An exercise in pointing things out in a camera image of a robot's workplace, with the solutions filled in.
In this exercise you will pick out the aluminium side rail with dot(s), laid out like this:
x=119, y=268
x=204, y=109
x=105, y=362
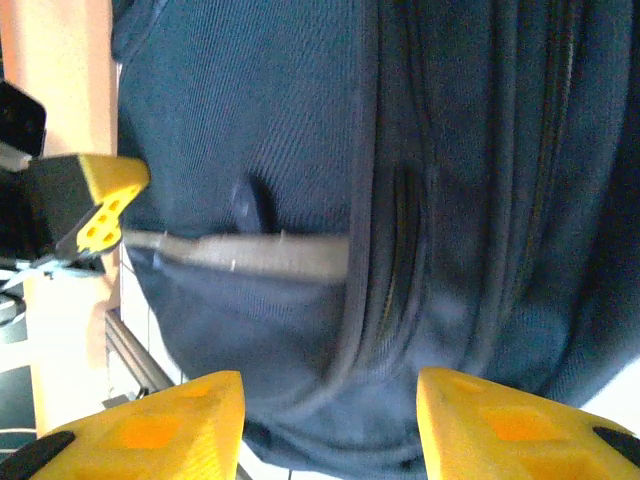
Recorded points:
x=135, y=350

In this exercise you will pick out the navy blue backpack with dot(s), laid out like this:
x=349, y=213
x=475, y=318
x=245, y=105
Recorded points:
x=300, y=125

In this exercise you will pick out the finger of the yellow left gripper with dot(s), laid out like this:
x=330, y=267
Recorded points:
x=110, y=175

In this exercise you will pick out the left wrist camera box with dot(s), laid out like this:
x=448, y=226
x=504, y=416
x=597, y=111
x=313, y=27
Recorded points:
x=20, y=120

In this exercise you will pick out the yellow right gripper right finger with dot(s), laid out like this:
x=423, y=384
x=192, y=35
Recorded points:
x=510, y=435

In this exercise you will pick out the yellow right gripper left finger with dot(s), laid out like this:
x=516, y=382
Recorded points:
x=150, y=435

